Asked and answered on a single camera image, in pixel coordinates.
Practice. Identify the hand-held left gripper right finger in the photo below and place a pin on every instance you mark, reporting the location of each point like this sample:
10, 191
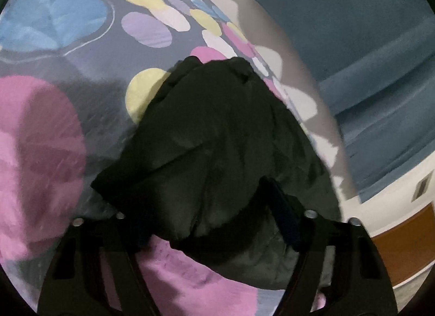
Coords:
285, 215

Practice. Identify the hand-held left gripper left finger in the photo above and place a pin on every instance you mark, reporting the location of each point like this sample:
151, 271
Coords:
115, 254

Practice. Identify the black jacket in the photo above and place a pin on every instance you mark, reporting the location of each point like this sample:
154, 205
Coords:
217, 139

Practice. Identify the brown wooden furniture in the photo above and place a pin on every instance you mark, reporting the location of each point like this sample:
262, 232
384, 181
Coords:
407, 244

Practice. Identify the circle-patterned bed sheet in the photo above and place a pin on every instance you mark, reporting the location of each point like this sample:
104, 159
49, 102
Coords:
68, 105

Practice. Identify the blue curtain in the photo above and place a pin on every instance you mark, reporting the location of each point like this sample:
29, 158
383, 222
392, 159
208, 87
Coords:
356, 47

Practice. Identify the wall socket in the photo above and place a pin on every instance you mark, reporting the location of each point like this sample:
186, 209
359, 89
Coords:
422, 186

